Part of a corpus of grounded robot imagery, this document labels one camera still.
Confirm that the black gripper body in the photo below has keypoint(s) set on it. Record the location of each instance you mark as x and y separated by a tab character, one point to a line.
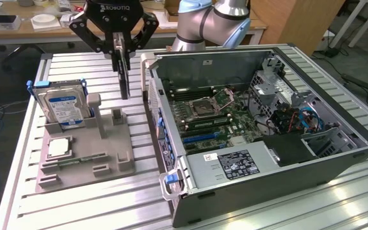
115	16

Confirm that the black graphics card metal bracket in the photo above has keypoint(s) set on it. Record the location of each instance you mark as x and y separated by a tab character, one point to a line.
124	81

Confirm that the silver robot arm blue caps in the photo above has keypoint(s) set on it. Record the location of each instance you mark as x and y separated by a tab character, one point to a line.
196	24

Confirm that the white paper stack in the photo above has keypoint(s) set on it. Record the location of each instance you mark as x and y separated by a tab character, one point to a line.
166	22

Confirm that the white labelled carton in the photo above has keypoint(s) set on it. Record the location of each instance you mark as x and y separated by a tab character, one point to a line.
64	21

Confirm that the brown cardboard box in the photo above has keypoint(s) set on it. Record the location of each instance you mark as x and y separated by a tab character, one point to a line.
171	7

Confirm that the white round dish on base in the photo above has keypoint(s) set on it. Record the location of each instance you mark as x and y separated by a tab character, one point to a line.
46	22

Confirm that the wooden desk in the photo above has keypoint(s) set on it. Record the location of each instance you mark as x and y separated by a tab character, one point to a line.
43	36

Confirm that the black chair base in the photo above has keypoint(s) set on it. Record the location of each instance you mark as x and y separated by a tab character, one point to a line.
20	51

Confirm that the grey cup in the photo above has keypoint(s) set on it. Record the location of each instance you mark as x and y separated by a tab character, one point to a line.
26	3

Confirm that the white box black lid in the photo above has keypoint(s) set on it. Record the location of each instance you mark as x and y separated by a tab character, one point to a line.
6	25

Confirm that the hard disk in blue caddy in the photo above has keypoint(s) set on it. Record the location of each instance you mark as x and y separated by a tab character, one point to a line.
62	107

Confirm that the CPU socket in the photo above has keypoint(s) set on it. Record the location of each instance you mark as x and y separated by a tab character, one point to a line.
203	107

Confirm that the open metal socket cover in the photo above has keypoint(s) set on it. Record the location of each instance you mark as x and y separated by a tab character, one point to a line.
226	95

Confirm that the black RAM stick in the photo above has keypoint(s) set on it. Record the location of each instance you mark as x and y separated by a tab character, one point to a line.
207	123

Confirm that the metal disk bay cage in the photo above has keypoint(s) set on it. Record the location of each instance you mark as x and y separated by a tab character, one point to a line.
267	81

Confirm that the green motherboard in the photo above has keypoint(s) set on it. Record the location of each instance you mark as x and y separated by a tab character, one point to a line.
238	119

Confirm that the blue expansion slot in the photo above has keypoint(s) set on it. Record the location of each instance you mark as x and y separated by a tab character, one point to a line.
199	138

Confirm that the grey parts rack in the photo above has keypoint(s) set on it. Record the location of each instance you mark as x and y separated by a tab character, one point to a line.
102	146

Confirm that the wooden cabinet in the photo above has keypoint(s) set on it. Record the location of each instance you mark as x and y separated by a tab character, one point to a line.
299	24

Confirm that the silver CPU chip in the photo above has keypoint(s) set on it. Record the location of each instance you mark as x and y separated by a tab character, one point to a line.
59	147

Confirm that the green RAM stick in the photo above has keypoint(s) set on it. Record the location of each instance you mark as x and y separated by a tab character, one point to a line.
75	161

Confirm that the black case fan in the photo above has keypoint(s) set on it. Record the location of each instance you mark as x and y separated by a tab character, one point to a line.
283	119

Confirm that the black power adapter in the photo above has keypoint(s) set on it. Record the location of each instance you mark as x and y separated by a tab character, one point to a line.
332	53

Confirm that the grey power supply unit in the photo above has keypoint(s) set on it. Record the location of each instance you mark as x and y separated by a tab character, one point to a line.
210	169

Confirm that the black plastic shroud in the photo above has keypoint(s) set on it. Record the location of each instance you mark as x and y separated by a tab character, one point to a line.
286	148

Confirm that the black floor stand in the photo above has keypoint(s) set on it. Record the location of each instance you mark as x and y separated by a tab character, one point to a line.
366	82

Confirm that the grey slanted disk bay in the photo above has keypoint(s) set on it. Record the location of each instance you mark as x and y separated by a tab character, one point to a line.
327	141

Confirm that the black open PC case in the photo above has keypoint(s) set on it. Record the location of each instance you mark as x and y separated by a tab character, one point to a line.
267	187

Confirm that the white table frame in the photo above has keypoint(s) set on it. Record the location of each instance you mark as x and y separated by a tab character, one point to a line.
360	28

